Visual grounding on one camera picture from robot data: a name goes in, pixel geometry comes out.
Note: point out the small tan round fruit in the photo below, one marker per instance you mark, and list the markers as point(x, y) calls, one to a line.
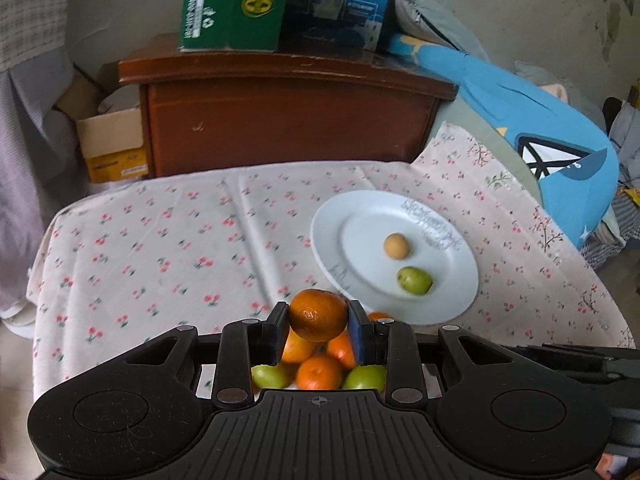
point(397, 246)

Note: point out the white plate with line drawing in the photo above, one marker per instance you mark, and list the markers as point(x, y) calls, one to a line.
point(365, 240)

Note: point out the grey zipped pillow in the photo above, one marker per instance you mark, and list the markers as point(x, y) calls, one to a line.
point(440, 15)

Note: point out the large green jujube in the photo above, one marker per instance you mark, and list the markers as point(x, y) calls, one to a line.
point(367, 379)

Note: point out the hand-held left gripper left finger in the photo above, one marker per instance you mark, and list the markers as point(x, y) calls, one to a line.
point(281, 336)

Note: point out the blue printed pillow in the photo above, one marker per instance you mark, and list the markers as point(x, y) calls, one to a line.
point(525, 105)

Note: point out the grey striped basket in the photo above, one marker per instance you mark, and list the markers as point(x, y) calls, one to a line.
point(610, 235)

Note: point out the green carton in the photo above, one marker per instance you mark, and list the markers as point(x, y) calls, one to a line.
point(225, 5)

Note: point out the checkered cloth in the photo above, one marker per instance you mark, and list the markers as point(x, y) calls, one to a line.
point(30, 10)

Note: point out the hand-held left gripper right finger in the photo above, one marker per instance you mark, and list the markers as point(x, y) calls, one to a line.
point(357, 332)

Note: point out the small mandarin orange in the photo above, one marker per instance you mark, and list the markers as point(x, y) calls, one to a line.
point(341, 351)
point(380, 316)
point(320, 372)
point(317, 315)

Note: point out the large pale orange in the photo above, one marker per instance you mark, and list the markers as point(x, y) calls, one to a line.
point(297, 351)

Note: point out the open cardboard box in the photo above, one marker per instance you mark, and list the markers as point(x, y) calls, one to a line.
point(110, 135)

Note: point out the blue and white carton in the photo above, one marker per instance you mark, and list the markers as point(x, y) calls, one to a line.
point(340, 0)

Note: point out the small green jujube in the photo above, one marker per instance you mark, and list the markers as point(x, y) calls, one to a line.
point(415, 280)

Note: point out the cherry print tablecloth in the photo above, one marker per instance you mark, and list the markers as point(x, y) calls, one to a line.
point(175, 235)

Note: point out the brown wooden nightstand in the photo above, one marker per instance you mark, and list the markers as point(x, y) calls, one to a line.
point(290, 120)

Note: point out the lilac cloth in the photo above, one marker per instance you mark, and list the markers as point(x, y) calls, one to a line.
point(30, 160)

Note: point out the grey green bedding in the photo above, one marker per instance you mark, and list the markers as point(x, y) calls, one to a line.
point(480, 125)

